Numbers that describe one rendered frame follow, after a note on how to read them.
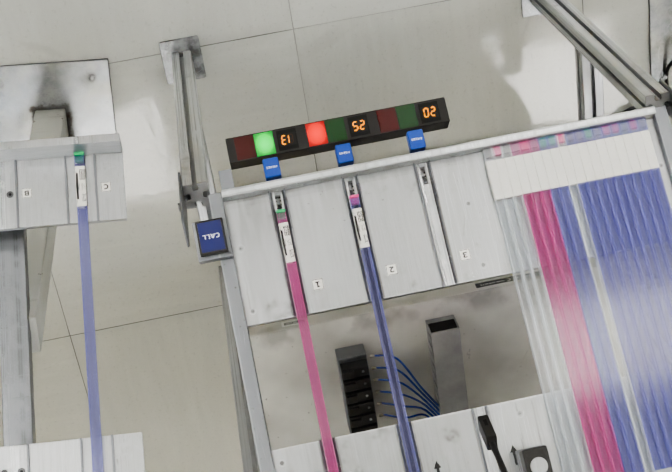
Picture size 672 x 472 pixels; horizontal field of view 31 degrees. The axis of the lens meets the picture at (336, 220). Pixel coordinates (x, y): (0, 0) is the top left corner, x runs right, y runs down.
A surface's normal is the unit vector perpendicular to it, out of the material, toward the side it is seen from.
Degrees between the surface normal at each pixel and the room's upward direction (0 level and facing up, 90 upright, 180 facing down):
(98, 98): 0
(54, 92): 0
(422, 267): 42
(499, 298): 0
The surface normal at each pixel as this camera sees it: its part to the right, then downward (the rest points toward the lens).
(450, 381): 0.15, 0.44
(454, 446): 0.01, -0.25
